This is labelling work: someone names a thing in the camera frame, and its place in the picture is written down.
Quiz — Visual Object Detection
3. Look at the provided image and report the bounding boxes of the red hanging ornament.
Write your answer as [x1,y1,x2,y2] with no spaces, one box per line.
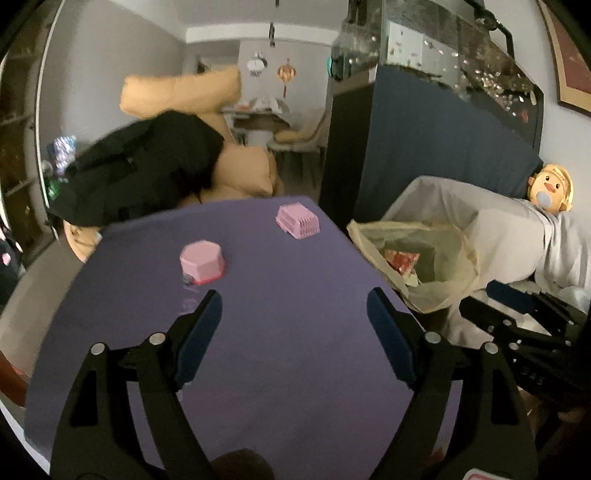
[276,58,296,97]

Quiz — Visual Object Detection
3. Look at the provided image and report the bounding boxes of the red patterned wrapper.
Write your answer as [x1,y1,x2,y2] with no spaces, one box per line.
[383,249,422,278]

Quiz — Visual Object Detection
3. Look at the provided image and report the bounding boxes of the yellow duck plush toy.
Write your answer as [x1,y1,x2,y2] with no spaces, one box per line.
[527,163,576,216]

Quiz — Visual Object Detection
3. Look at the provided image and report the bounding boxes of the dining chair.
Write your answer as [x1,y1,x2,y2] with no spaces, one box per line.
[268,108,331,185]

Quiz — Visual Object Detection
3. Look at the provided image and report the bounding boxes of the white sheet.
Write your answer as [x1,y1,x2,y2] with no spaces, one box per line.
[379,175,591,352]

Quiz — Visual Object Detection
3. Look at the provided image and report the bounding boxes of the clear plastic bag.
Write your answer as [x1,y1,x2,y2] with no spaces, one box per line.
[556,285,591,306]

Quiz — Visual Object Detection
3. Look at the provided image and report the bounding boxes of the framed wall picture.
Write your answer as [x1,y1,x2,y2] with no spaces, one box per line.
[538,0,591,114]

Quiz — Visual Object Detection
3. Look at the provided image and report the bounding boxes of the long yellow cushion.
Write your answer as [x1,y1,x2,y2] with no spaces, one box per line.
[120,66,243,119]

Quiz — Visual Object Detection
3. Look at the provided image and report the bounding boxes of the pink hexagonal box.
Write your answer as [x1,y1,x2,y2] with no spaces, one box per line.
[179,240,226,285]

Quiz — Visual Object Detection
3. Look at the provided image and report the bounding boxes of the yellow plastic trash bag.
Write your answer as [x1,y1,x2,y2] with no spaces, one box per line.
[346,219,479,315]

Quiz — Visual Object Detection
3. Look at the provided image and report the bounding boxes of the wall shelf unit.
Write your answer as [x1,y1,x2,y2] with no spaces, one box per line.
[0,0,65,259]

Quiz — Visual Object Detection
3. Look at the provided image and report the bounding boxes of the dining table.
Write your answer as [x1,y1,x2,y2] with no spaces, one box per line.
[222,96,301,149]

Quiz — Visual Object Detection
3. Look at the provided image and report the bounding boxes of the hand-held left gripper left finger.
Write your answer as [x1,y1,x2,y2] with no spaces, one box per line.
[50,289,223,480]

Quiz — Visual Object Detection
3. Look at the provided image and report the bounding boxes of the glass fish tank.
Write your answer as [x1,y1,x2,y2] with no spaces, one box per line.
[332,0,546,148]

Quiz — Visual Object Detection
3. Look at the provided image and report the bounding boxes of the purple mat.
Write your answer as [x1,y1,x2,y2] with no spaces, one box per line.
[23,196,462,480]

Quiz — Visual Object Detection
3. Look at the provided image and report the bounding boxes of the pink plastic basket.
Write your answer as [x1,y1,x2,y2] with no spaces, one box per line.
[276,203,321,240]

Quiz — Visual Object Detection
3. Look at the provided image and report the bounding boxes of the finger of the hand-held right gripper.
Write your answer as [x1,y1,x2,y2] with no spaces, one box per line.
[486,280,583,326]
[460,297,572,350]

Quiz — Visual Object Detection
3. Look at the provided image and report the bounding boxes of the shiny gift wrap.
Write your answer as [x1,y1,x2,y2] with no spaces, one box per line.
[46,135,78,174]

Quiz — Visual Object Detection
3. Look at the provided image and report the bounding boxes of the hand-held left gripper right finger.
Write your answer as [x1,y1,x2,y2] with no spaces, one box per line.
[366,286,540,480]

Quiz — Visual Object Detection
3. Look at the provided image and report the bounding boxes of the black printed cloth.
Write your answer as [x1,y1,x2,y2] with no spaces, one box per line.
[0,226,24,305]

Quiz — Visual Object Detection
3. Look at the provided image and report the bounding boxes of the black jacket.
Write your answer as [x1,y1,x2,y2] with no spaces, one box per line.
[46,110,227,229]

